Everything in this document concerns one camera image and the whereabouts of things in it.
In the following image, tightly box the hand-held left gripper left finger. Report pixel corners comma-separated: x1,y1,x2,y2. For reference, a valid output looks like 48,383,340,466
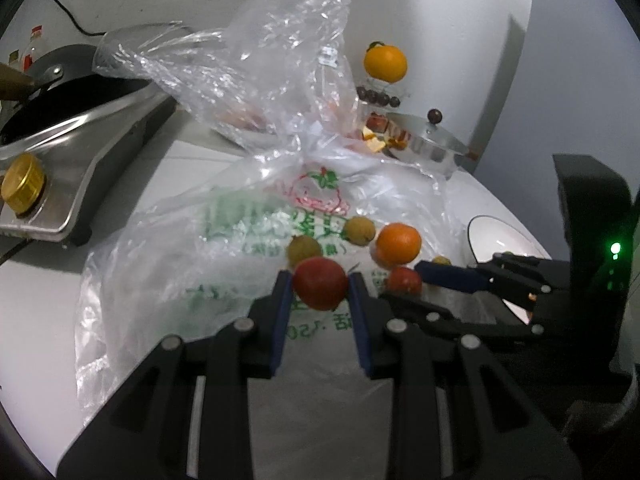
56,270,296,480

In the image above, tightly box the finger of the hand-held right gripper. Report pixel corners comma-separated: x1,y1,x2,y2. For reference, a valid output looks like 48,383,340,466
414,252,571,311
378,292,546,348

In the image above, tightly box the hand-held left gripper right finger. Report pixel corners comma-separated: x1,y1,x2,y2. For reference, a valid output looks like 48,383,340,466
348,271,583,480

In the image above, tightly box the red cherry tomato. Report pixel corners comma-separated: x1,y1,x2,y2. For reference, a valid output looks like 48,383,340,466
292,256,349,312
386,266,423,297

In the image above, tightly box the white plate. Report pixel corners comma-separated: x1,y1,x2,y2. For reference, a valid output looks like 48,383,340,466
466,215,556,326

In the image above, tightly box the tangerine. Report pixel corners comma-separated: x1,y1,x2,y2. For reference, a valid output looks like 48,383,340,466
375,222,422,267

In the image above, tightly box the green printed plastic bag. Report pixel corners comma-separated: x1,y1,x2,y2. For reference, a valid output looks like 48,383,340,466
74,125,471,411

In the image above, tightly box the steel pot with lid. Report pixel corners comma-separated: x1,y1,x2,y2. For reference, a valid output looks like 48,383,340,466
387,108,478,181

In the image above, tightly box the grey refrigerator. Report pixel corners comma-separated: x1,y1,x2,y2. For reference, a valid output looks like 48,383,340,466
475,0,640,261

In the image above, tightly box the orange peel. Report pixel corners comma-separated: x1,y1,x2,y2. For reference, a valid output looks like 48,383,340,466
360,127,388,153

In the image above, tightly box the large orange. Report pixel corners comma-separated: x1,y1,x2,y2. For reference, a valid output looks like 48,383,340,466
363,41,408,83

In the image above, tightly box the steel concave induction stove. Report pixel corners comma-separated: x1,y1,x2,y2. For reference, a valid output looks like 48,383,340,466
0,75,178,247

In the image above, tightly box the clear plastic bag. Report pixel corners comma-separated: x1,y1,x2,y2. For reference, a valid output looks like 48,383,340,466
92,0,371,153

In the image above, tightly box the red sauce bottle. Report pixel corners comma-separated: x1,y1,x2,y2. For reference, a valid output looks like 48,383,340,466
22,25,46,68

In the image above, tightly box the dark bead bracelet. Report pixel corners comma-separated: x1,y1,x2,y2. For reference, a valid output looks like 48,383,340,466
356,86,402,107

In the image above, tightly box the dark wok with wooden handle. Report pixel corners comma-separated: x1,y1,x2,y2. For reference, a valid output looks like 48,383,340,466
0,44,108,102

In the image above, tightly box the black stove cable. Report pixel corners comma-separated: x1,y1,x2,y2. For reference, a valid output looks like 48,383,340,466
34,0,108,38

